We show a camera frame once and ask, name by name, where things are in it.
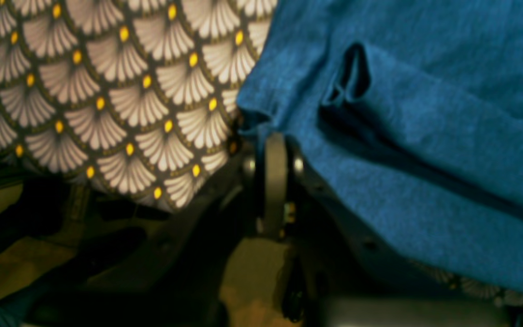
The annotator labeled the fan-patterned table cloth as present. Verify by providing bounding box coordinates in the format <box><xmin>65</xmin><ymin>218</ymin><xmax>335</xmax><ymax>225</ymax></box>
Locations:
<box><xmin>0</xmin><ymin>0</ymin><xmax>523</xmax><ymax>308</ymax></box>

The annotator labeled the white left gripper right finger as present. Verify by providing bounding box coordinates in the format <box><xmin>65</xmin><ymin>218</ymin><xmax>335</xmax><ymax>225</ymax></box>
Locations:
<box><xmin>286</xmin><ymin>145</ymin><xmax>510</xmax><ymax>327</ymax></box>

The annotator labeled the blue long-sleeve T-shirt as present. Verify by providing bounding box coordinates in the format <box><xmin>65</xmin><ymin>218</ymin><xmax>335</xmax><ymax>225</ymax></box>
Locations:
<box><xmin>237</xmin><ymin>0</ymin><xmax>523</xmax><ymax>292</ymax></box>

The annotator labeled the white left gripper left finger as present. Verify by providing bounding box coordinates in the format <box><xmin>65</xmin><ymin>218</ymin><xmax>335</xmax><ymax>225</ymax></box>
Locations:
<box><xmin>28</xmin><ymin>134</ymin><xmax>287</xmax><ymax>327</ymax></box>

